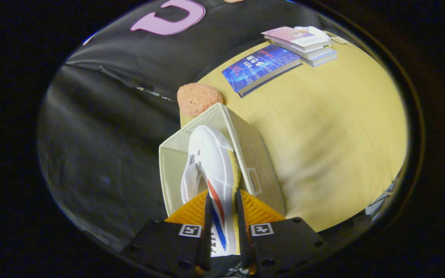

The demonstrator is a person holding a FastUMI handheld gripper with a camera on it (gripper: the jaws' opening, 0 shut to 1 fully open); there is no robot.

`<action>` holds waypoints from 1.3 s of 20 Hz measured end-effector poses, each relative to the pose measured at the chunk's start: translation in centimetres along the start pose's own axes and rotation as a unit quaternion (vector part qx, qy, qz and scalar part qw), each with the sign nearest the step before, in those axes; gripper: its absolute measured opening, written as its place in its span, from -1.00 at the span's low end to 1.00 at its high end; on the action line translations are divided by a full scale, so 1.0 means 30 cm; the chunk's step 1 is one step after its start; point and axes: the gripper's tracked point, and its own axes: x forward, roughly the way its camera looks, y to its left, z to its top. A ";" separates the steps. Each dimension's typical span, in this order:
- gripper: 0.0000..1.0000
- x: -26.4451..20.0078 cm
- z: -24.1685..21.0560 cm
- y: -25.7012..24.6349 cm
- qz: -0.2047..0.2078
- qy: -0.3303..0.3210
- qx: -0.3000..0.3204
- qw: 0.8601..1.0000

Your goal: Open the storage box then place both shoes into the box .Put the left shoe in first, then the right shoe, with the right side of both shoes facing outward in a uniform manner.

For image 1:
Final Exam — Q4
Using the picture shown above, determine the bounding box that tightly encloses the grey blue cover book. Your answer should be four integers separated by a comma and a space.
309, 50, 339, 68

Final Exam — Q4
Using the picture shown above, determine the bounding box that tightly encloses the white cover book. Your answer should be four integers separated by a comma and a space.
273, 41, 334, 58

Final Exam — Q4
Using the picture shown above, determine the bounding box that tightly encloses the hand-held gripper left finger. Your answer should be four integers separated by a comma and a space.
120, 189, 213, 276

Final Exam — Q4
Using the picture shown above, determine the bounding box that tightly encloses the orange fuzzy round plush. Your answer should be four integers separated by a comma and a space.
177, 83, 225, 118

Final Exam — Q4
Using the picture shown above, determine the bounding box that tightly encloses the white shoe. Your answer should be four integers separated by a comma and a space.
180, 125, 242, 257

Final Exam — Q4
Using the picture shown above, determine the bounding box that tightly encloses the black backdrop cloth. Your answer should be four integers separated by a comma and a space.
37, 0, 323, 251

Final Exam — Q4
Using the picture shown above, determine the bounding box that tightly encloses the beige fabric storage box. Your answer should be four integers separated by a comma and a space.
159, 103, 286, 219

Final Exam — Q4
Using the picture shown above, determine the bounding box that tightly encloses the pink cover book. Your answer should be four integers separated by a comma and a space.
262, 26, 332, 49

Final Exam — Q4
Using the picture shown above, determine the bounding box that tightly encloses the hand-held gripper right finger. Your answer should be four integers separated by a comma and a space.
236, 188, 328, 275

